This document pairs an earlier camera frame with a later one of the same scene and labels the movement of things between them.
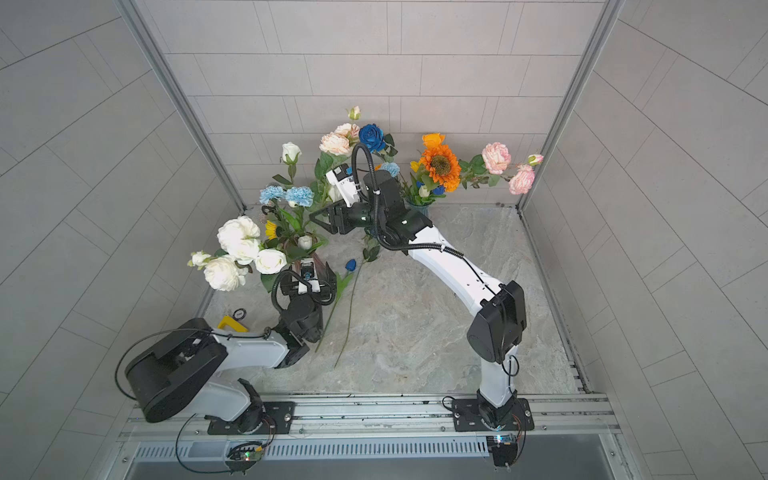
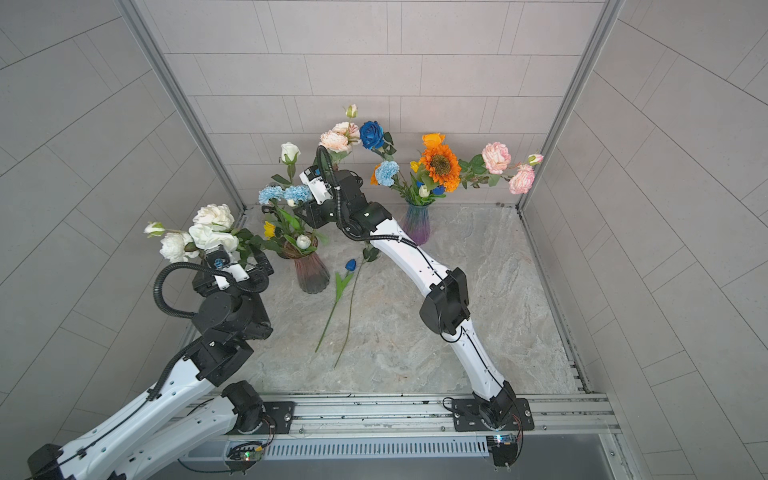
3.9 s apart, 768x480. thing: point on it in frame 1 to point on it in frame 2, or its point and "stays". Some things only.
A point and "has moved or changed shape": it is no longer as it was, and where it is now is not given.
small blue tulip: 341,281 stays
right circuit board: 503,448 stays
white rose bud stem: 291,152 stays
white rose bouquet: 239,250 has moved or changed shape
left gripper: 327,290 to 260,272
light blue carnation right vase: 391,167 stays
